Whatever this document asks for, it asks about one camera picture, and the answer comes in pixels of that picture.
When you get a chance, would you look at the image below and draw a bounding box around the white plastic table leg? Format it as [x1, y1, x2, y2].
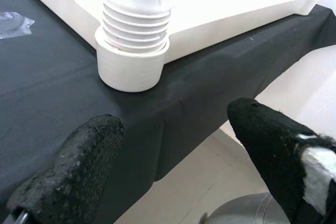
[101, 0, 176, 53]

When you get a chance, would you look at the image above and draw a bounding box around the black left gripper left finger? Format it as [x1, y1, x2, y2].
[6, 113, 125, 224]

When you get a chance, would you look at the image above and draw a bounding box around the white plastic table top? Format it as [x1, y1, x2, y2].
[7, 0, 325, 93]

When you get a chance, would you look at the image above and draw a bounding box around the clear tape patch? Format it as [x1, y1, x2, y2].
[0, 10, 35, 41]

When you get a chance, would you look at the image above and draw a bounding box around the black tablecloth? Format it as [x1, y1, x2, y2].
[0, 0, 336, 224]

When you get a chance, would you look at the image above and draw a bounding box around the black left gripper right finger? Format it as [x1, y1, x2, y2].
[227, 97, 336, 224]

